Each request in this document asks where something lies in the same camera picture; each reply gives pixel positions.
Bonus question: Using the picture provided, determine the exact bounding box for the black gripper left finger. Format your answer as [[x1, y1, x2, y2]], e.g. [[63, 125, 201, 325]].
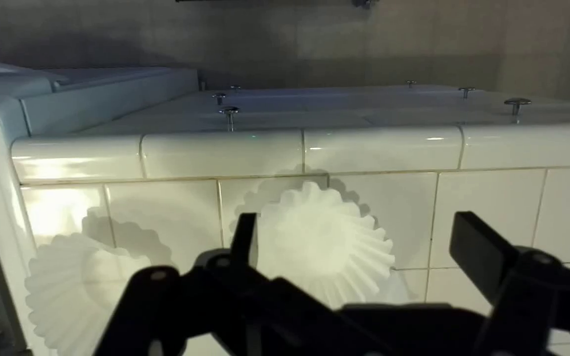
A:
[[93, 212, 330, 356]]

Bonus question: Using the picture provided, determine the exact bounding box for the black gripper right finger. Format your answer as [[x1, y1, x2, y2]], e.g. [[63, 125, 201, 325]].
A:
[[449, 210, 570, 356]]

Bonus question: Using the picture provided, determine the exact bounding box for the white paper coffee filter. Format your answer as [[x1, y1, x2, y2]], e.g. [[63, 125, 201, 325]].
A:
[[23, 234, 162, 356], [251, 181, 399, 307]]

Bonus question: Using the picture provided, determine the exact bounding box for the white lower cabinet front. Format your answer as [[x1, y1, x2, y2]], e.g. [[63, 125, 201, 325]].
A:
[[79, 84, 570, 137]]

